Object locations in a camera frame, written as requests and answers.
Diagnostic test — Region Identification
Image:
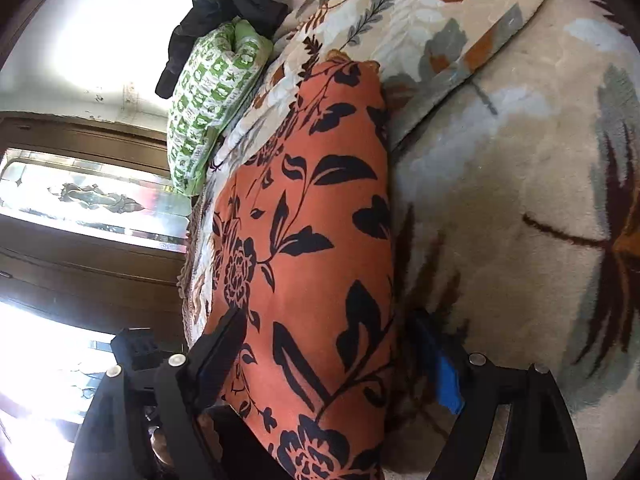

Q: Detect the orange black floral garment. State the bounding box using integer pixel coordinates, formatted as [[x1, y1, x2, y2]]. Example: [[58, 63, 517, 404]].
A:
[[208, 54, 394, 479]]

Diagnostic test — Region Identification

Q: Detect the green white patterned pillow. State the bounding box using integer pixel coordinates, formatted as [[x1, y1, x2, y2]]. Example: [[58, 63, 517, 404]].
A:
[[167, 18, 272, 196]]

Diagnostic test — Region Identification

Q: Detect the black cloth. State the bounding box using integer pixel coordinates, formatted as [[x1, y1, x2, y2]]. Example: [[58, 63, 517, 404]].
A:
[[155, 0, 290, 100]]

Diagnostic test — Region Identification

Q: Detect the beige leaf-pattern fleece blanket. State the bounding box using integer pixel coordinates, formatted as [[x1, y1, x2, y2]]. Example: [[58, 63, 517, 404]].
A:
[[180, 0, 639, 479]]

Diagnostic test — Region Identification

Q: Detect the brown wooden window frame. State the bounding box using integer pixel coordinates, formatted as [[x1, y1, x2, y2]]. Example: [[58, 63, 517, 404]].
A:
[[1, 113, 191, 348]]

